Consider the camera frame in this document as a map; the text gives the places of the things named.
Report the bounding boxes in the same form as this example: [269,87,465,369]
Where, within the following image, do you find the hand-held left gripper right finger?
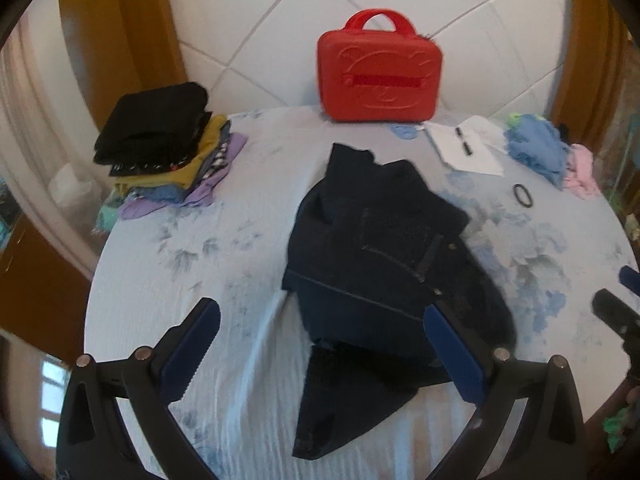
[422,301,588,480]

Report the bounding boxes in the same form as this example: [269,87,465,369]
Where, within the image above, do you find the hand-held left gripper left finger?
[56,297,222,480]

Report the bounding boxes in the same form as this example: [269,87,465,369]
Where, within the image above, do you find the dark blue jeans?
[281,143,518,461]

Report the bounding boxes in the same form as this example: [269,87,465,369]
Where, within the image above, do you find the stack of folded clothes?
[91,81,249,235]

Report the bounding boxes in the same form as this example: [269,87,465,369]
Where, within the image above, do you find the crumpled pink cloth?
[564,143,603,200]

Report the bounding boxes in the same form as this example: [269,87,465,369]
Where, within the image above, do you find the crumpled blue cloth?
[504,114,571,188]

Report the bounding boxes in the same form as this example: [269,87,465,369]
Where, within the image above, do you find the white paper sheet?
[422,115,506,177]

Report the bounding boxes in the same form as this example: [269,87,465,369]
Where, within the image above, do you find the black pen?
[454,126,474,157]

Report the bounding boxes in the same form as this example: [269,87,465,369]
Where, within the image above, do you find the small light blue cloth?
[391,122,426,140]

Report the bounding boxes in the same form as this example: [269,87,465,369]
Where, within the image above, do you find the red hard case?
[316,9,443,123]

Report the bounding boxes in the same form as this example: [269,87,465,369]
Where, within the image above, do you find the white padded headboard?
[57,0,631,126]

